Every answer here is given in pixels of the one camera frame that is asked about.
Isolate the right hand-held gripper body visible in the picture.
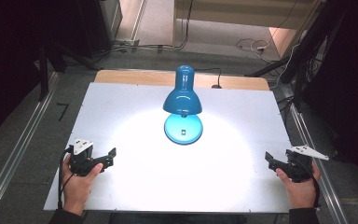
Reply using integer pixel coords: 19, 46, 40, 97
273, 145, 330, 184

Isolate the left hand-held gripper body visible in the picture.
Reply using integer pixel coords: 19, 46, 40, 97
67, 138, 108, 177

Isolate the blue desk lamp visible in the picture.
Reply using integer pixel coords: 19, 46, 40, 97
162, 64, 204, 146

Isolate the person's right hand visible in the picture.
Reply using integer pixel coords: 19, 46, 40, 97
275, 161, 322, 210

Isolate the person's left hand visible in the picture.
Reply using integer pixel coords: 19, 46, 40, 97
62, 154, 104, 217

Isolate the white table board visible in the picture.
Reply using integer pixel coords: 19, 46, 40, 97
43, 81, 296, 215

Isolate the wooden table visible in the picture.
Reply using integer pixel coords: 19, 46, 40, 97
93, 69, 270, 91

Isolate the black metal stand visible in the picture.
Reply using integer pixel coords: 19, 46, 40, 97
34, 40, 102, 102
244, 0, 351, 108

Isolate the dark curtain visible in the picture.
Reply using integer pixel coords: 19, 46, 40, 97
301, 0, 358, 190
0, 0, 82, 147

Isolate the dark cabinet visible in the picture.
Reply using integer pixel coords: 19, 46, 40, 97
74, 0, 124, 59

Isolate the beige wooden desk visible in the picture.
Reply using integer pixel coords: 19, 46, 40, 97
172, 0, 325, 60

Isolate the metal floor rail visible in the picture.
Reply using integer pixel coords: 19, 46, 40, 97
283, 90, 350, 224
0, 71, 61, 224

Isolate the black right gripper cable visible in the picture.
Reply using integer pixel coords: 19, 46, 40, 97
296, 158, 322, 209

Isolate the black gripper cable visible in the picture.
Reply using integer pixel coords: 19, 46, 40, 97
296, 158, 322, 209
57, 147, 76, 210

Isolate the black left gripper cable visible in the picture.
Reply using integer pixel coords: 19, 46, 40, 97
57, 147, 76, 210

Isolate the black lamp cable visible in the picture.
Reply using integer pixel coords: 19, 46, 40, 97
195, 67, 224, 90

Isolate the white floor cable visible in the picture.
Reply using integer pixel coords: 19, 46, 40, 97
235, 36, 273, 64

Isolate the bundle of floor cables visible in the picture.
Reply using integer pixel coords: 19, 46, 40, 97
110, 0, 195, 54

